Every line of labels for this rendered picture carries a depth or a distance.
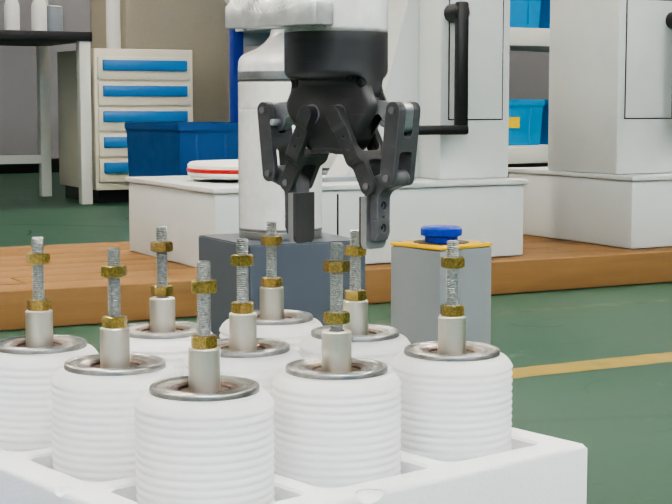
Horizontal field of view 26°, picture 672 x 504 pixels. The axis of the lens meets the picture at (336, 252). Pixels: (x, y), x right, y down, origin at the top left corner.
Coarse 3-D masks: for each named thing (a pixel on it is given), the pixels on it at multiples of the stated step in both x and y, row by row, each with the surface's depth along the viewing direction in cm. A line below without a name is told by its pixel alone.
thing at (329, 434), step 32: (288, 384) 105; (320, 384) 103; (352, 384) 103; (384, 384) 105; (288, 416) 105; (320, 416) 103; (352, 416) 103; (384, 416) 105; (288, 448) 105; (320, 448) 104; (352, 448) 104; (384, 448) 105; (320, 480) 104; (352, 480) 104
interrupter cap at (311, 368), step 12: (300, 360) 110; (312, 360) 110; (360, 360) 110; (372, 360) 110; (288, 372) 106; (300, 372) 105; (312, 372) 105; (324, 372) 105; (336, 372) 105; (348, 372) 105; (360, 372) 105; (372, 372) 105; (384, 372) 106
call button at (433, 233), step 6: (420, 228) 140; (426, 228) 139; (432, 228) 138; (438, 228) 138; (444, 228) 138; (450, 228) 138; (456, 228) 139; (420, 234) 140; (426, 234) 139; (432, 234) 138; (438, 234) 138; (444, 234) 138; (450, 234) 138; (456, 234) 139; (426, 240) 139; (432, 240) 139; (438, 240) 139; (444, 240) 138
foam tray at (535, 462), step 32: (512, 448) 118; (544, 448) 113; (576, 448) 114; (0, 480) 108; (32, 480) 104; (64, 480) 104; (128, 480) 104; (288, 480) 104; (384, 480) 104; (416, 480) 104; (448, 480) 105; (480, 480) 107; (512, 480) 109; (544, 480) 112; (576, 480) 114
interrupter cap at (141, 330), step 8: (136, 328) 126; (144, 328) 127; (176, 328) 127; (184, 328) 126; (192, 328) 126; (136, 336) 122; (144, 336) 122; (152, 336) 122; (160, 336) 122; (168, 336) 122; (176, 336) 122; (184, 336) 123
